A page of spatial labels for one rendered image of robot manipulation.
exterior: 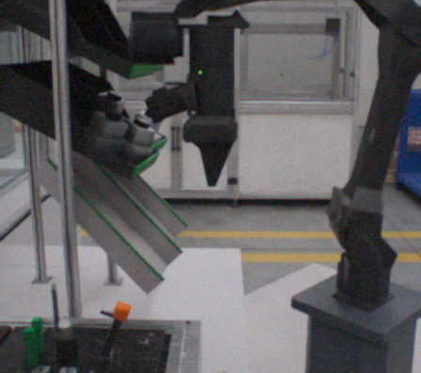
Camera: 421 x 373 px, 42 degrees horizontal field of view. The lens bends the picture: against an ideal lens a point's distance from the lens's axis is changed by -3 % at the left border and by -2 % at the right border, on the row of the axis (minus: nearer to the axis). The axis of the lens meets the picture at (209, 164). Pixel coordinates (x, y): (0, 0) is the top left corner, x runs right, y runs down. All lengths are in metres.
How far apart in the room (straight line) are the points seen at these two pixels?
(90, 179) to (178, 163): 3.65
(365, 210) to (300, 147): 4.00
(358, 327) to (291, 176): 4.06
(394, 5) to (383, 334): 0.40
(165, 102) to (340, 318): 0.35
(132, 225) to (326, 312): 0.45
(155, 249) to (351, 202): 0.46
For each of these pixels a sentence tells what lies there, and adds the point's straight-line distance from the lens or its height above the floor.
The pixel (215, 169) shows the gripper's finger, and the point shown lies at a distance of 0.72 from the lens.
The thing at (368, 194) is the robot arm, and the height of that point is 1.22.
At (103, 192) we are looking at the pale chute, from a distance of 1.07.
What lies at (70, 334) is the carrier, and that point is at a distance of 0.78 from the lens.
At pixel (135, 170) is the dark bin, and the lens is 0.89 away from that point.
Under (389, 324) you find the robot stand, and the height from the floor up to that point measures 1.06.
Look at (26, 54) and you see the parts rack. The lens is 1.25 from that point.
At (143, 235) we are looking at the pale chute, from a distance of 1.07.
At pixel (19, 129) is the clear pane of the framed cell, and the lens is 2.28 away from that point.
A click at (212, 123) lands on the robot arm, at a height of 1.32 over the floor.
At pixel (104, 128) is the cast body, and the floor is 1.27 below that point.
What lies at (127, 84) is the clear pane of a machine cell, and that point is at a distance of 4.67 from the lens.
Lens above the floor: 1.41
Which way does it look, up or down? 13 degrees down
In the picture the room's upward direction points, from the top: straight up
